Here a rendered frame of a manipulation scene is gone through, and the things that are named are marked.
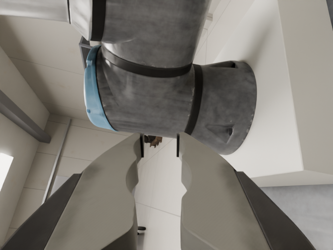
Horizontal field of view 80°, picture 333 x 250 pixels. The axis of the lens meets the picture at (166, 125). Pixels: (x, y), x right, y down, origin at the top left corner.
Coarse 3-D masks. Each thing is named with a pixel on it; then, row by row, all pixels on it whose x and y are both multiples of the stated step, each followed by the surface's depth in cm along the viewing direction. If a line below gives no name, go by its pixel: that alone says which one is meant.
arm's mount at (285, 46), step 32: (256, 0) 37; (288, 0) 31; (320, 0) 34; (256, 32) 35; (288, 32) 29; (320, 32) 31; (256, 64) 34; (288, 64) 27; (320, 64) 28; (288, 96) 26; (320, 96) 26; (256, 128) 31; (288, 128) 25; (320, 128) 25; (256, 160) 30; (288, 160) 24; (320, 160) 23
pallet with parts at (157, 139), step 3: (144, 135) 498; (150, 135) 452; (147, 138) 496; (150, 138) 455; (153, 138) 459; (156, 138) 447; (159, 138) 449; (162, 138) 451; (144, 141) 498; (147, 141) 497; (150, 141) 499; (153, 141) 478; (156, 141) 469; (159, 141) 466; (150, 144) 511; (153, 144) 503
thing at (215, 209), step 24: (192, 144) 11; (192, 168) 9; (216, 168) 9; (192, 192) 8; (216, 192) 8; (240, 192) 8; (192, 216) 7; (216, 216) 7; (240, 216) 7; (192, 240) 7; (216, 240) 6; (240, 240) 6; (264, 240) 6
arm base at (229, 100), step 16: (208, 64) 38; (224, 64) 37; (240, 64) 35; (208, 80) 34; (224, 80) 33; (240, 80) 33; (208, 96) 33; (224, 96) 33; (240, 96) 32; (256, 96) 32; (192, 112) 33; (208, 112) 33; (224, 112) 33; (240, 112) 32; (192, 128) 35; (208, 128) 34; (224, 128) 35; (240, 128) 33; (208, 144) 37; (224, 144) 35; (240, 144) 35
